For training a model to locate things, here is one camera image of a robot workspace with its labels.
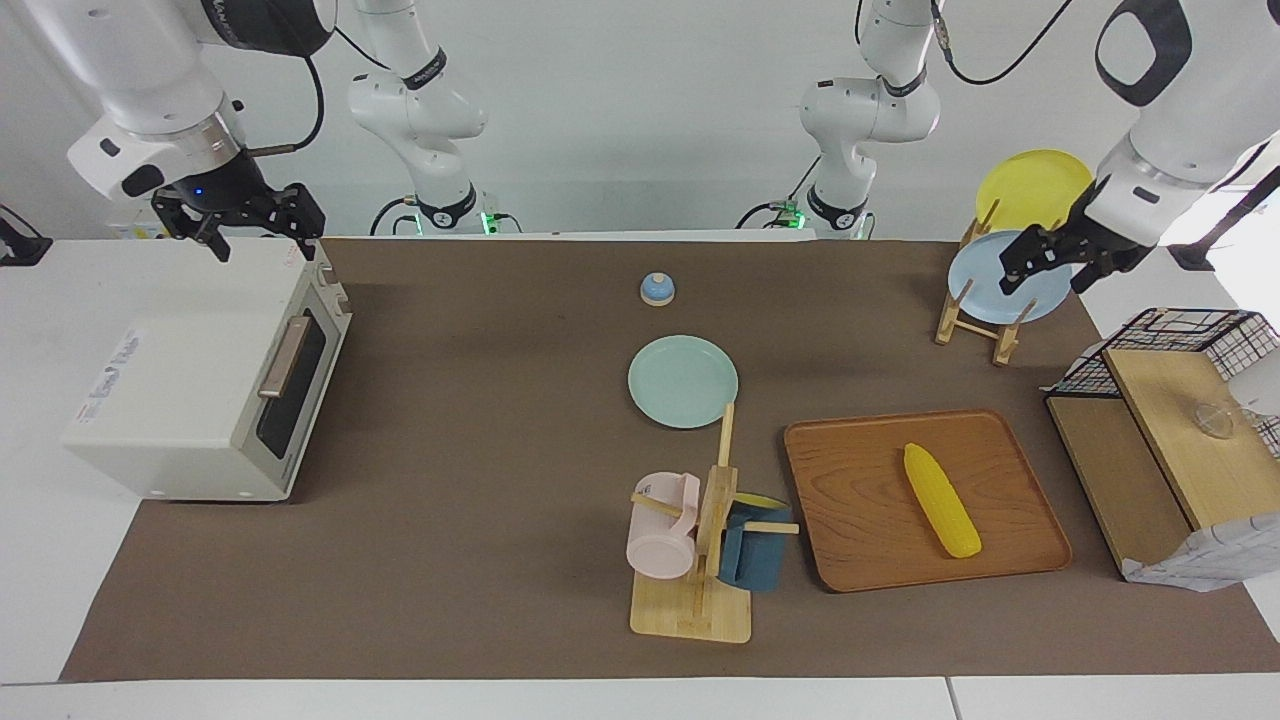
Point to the white paper wrap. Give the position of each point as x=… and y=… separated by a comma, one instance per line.
x=1210, y=560
x=1260, y=385

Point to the brown table mat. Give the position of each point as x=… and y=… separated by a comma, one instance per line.
x=450, y=500

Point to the light blue plate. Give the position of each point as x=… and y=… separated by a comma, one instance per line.
x=1040, y=300

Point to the clear glass cup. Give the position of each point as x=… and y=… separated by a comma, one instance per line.
x=1215, y=422

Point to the small light blue bowl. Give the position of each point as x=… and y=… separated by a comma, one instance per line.
x=657, y=290

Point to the cream white toaster oven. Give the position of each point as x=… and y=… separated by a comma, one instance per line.
x=170, y=400

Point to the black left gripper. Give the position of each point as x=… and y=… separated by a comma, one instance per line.
x=1095, y=245

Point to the yellow corn cob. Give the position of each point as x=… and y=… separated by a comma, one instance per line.
x=940, y=500

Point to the brown wooden tray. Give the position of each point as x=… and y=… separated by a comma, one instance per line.
x=860, y=500

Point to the light wooden mug tree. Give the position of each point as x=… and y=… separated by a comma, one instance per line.
x=690, y=610

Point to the yellow plate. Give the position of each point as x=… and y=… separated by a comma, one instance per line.
x=1030, y=190

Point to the mint green plate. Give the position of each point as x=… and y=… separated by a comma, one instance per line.
x=680, y=385

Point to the pink mug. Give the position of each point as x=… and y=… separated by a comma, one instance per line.
x=660, y=545

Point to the dark blue mug yellow inside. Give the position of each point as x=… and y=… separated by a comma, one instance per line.
x=755, y=560

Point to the wooden dish rack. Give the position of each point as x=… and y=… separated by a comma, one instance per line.
x=1005, y=345

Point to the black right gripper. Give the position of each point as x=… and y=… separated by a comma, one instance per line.
x=230, y=195

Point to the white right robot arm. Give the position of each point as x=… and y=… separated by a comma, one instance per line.
x=150, y=80

